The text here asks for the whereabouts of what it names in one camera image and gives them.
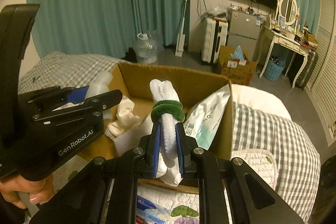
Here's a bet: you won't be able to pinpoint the white wipes packet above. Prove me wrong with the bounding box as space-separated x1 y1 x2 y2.
183 84 232 151

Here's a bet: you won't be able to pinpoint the green scrunchie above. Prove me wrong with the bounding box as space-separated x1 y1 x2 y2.
152 100 185 123

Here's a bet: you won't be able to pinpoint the grey checked bed sheet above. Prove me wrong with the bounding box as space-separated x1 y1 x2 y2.
18 51 322 224

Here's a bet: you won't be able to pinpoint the clear water jug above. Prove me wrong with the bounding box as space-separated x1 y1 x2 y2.
135 33 159 64

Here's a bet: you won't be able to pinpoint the white sock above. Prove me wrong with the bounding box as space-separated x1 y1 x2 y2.
105 97 142 140

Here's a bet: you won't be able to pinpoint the translucent white plastic bottle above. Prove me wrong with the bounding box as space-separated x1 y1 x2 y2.
85 70 114 121

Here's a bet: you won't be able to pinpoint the floral quilted mat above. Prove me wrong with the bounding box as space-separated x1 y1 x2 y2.
52 149 276 224

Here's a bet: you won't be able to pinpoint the dark suitcase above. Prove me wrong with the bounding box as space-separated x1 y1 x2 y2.
295 49 319 88

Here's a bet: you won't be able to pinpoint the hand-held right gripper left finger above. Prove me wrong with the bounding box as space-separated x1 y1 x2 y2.
29 123 162 224

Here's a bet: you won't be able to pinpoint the white suitcase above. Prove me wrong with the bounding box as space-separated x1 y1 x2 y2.
201 17 229 65

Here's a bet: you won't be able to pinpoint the small blue packet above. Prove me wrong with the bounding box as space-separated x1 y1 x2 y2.
136 195 158 211

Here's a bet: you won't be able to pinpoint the grey small fridge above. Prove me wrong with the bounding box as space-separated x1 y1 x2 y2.
226 9 264 48

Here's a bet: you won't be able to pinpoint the brown cardboard box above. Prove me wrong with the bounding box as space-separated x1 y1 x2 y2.
76 63 234 194

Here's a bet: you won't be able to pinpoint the white flat mop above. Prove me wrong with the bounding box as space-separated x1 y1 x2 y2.
175 0 190 57

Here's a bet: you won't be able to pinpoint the cream bedding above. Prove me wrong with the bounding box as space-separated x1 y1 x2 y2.
231 84 292 119

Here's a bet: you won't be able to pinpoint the white slatted wardrobe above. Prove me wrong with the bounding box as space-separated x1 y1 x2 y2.
306 0 336 146

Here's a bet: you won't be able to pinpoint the person's left hand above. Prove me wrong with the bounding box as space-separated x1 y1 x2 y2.
0 173 54 210

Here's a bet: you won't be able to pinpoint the white oval mirror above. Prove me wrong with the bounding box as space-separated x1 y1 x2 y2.
278 0 300 26

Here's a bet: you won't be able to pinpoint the pale blue bag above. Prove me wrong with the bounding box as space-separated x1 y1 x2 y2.
231 46 247 60

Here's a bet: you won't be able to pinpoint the hanging dark cables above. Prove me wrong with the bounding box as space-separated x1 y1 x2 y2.
197 0 208 18

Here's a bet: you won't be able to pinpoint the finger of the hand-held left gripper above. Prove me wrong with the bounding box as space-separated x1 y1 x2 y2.
18 85 90 114
32 90 123 123

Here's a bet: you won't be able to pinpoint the white dressing table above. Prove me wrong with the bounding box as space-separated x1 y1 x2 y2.
259 26 319 88

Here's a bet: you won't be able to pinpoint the printed cardboard box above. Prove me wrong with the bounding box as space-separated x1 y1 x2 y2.
218 45 258 86

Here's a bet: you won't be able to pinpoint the blue laundry basket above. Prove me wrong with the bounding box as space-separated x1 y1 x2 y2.
263 58 285 81

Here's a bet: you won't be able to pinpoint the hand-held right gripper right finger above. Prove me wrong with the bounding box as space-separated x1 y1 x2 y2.
175 123 307 224

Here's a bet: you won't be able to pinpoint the wide teal curtain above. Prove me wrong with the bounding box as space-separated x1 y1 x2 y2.
26 0 191 56

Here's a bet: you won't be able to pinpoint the white socks green band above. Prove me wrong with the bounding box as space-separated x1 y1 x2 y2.
150 79 184 186

